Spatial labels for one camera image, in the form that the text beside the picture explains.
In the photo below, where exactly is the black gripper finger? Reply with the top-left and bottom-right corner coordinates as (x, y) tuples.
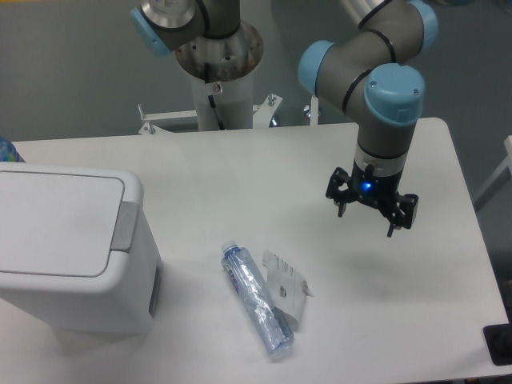
(378, 194), (419, 237)
(326, 167), (357, 218)

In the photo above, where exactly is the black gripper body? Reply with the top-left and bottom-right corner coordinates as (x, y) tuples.
(346, 161), (403, 209)

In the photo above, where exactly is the white push-lid trash can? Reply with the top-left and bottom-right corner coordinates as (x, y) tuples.
(1, 162), (163, 334)

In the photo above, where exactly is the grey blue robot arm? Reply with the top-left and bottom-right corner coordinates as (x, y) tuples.
(130, 1), (438, 230)

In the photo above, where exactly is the clear plastic water bottle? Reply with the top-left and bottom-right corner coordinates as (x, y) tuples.
(221, 241), (294, 355)

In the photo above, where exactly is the black table clamp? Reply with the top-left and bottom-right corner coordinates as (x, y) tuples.
(483, 323), (511, 366)

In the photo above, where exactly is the blue patterned object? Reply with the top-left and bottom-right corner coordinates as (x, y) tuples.
(0, 136), (25, 162)

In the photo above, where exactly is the white metal base frame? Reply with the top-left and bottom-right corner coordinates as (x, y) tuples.
(137, 85), (323, 136)

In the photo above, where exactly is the white frame at right edge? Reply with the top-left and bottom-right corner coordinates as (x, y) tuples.
(473, 135), (511, 212)

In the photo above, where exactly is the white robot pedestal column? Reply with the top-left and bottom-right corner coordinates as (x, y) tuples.
(175, 21), (264, 108)

